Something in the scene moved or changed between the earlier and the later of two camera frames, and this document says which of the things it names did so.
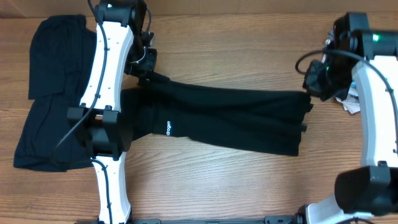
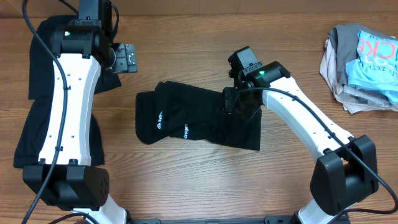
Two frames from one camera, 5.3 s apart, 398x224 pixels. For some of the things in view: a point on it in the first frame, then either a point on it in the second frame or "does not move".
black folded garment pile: (62, 50) does not move
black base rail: (280, 221) does not move
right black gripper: (315, 89) -> (229, 106)
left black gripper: (149, 65) -> (126, 58)
